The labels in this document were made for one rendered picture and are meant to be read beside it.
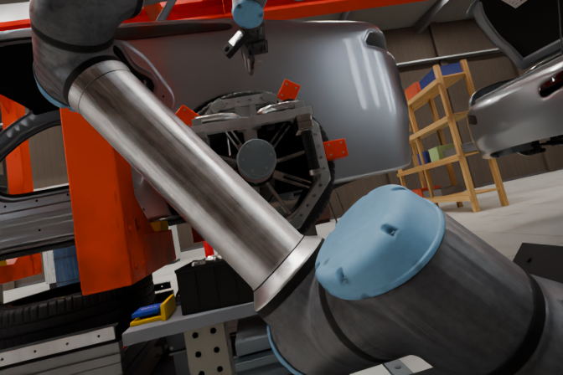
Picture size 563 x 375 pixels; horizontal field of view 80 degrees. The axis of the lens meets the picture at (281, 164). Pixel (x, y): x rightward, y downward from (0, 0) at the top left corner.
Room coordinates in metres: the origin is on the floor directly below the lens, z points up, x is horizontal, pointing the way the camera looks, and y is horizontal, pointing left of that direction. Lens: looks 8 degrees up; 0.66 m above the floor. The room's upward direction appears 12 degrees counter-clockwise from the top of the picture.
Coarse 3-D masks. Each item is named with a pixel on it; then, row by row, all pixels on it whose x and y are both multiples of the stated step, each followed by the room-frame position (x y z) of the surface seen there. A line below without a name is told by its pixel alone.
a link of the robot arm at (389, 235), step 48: (384, 192) 0.39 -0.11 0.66; (336, 240) 0.42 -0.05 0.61; (384, 240) 0.33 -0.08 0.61; (432, 240) 0.34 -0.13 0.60; (480, 240) 0.37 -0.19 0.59; (336, 288) 0.37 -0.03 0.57; (384, 288) 0.34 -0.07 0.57; (432, 288) 0.33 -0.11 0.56; (480, 288) 0.34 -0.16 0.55; (528, 288) 0.36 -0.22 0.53; (384, 336) 0.38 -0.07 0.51; (432, 336) 0.35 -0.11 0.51; (480, 336) 0.34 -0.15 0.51
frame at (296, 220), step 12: (252, 96) 1.27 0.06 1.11; (264, 96) 1.27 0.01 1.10; (276, 96) 1.27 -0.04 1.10; (216, 108) 1.24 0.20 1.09; (228, 108) 1.25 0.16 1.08; (312, 120) 1.29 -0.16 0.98; (312, 132) 1.29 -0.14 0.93; (324, 156) 1.29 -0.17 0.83; (324, 168) 1.30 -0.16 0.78; (324, 180) 1.29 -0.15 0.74; (312, 192) 1.28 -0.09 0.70; (312, 204) 1.28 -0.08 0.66; (300, 216) 1.27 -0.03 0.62
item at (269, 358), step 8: (232, 336) 1.52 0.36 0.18; (232, 344) 1.50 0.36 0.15; (256, 352) 1.32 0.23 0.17; (264, 352) 1.32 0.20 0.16; (272, 352) 1.32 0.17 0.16; (240, 360) 1.31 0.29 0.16; (248, 360) 1.31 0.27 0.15; (256, 360) 1.26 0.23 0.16; (264, 360) 1.27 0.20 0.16; (272, 360) 1.27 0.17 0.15; (240, 368) 1.26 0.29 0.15; (248, 368) 1.26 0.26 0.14; (256, 368) 1.26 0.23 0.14; (264, 368) 1.27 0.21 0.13; (272, 368) 1.27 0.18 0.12; (280, 368) 1.27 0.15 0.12
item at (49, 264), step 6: (54, 186) 7.38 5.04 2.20; (60, 186) 7.39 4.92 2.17; (48, 252) 7.36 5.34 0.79; (48, 258) 7.36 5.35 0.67; (48, 264) 7.36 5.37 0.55; (48, 270) 7.36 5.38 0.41; (54, 270) 7.37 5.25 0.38; (48, 276) 7.35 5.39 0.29; (54, 276) 7.37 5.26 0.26; (48, 282) 7.35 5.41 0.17; (54, 282) 7.37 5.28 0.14
